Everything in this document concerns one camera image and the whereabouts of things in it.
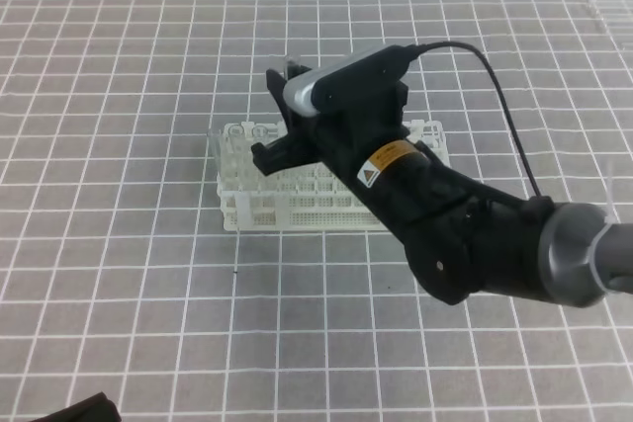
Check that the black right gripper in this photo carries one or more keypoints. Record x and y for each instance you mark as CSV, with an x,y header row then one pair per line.
x,y
341,141

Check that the clear glass test tube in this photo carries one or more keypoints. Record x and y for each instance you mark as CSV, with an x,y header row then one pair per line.
x,y
293,67

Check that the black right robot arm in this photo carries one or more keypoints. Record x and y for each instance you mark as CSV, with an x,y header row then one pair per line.
x,y
460,236

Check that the clear test tube far left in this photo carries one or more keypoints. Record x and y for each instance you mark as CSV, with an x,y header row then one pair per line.
x,y
215,142

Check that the white plastic test tube rack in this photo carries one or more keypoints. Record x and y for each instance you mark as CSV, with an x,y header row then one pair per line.
x,y
308,198

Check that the grey grid tablecloth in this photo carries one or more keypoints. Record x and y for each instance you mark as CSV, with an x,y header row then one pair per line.
x,y
117,273

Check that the clear acrylic object corner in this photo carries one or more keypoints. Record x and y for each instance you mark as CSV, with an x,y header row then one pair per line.
x,y
614,17

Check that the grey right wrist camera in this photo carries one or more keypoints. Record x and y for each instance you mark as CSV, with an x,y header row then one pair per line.
x,y
353,79

